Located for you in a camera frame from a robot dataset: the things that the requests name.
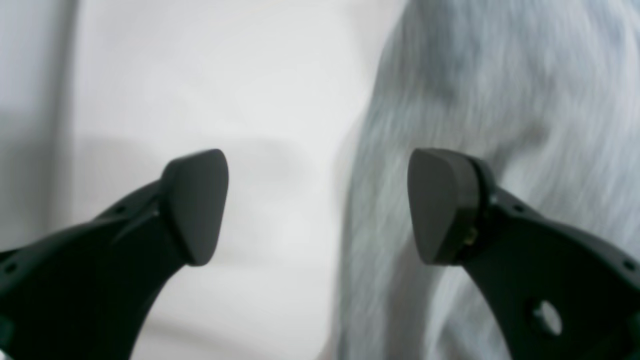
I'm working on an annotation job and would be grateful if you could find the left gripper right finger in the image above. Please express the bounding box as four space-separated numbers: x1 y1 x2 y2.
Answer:
407 148 640 360

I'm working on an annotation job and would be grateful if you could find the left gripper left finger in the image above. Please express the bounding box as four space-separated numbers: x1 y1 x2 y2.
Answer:
1 149 229 360

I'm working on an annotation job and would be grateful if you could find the grey T-shirt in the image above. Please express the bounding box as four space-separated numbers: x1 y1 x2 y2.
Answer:
318 0 639 360

